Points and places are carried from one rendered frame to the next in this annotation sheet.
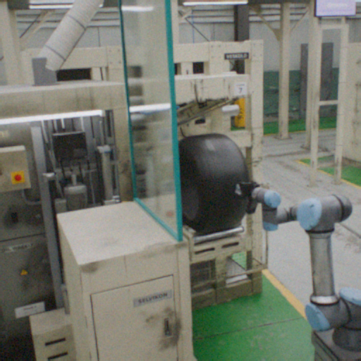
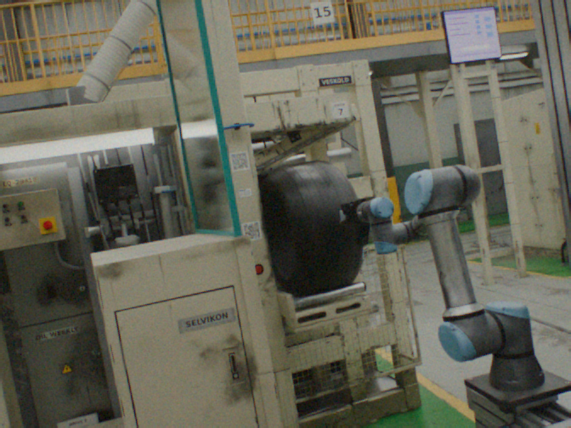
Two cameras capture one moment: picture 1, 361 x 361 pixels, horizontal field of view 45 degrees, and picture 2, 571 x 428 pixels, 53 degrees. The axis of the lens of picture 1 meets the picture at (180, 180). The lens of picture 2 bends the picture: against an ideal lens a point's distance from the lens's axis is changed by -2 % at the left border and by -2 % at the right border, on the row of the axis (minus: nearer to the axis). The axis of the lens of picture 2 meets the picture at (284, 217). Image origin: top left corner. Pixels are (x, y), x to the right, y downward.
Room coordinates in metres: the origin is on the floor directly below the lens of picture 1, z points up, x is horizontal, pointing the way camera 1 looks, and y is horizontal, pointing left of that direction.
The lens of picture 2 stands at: (-0.05, -0.19, 1.38)
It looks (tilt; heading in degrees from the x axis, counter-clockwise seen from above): 3 degrees down; 3
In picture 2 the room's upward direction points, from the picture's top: 10 degrees counter-clockwise
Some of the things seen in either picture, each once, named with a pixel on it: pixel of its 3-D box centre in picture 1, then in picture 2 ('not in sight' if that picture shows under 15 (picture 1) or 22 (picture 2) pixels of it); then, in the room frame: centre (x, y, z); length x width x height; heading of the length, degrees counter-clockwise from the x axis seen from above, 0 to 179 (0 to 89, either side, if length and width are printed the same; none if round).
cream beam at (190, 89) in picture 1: (198, 89); (286, 117); (2.80, -0.14, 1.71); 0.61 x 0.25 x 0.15; 112
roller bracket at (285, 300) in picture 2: (178, 232); (275, 300); (2.41, 0.03, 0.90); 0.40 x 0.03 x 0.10; 22
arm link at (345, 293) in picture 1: (351, 306); (506, 325); (1.57, -0.68, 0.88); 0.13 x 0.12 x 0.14; 110
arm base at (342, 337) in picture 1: (351, 329); (514, 363); (1.57, -0.69, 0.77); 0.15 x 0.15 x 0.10
